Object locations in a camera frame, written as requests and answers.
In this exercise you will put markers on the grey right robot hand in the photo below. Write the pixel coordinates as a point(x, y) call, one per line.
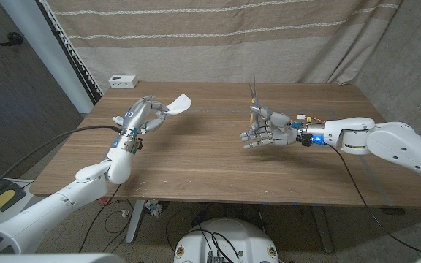
point(280, 131)

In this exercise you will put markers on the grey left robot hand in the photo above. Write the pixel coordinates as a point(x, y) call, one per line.
point(135, 115)

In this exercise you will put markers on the white paper tissue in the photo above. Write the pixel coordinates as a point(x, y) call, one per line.
point(178, 104)

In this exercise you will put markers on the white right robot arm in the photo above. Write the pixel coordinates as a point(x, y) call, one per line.
point(389, 142)

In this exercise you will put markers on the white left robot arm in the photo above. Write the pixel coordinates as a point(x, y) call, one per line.
point(68, 199)

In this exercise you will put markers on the white toothpaste tube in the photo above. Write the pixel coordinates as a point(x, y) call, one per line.
point(117, 119)

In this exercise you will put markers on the white power strip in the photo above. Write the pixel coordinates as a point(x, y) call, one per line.
point(123, 81)

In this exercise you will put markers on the black strip with zigzag trim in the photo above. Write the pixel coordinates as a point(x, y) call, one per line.
point(73, 56)

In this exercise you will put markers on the small red floor object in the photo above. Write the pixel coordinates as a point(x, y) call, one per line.
point(103, 200)

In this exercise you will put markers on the crumpled blue white scrap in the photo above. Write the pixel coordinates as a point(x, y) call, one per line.
point(154, 208)

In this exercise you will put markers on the small white floor scrap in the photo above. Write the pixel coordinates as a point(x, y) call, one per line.
point(125, 213)

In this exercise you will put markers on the beige striped curtain backdrop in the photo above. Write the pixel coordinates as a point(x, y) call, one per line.
point(214, 55)

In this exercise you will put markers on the grey metal table leg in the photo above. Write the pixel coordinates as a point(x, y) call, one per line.
point(135, 219)
point(323, 230)

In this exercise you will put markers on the dark grey door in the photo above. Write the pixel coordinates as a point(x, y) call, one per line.
point(20, 109)

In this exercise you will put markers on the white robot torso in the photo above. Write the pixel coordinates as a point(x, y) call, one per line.
point(228, 237)

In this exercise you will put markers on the black torso connector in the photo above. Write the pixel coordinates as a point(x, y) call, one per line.
point(216, 260)

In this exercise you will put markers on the white robot chest panel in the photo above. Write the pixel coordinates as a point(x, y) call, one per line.
point(49, 258)

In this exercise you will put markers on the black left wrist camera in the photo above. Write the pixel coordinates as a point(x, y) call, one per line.
point(138, 144)

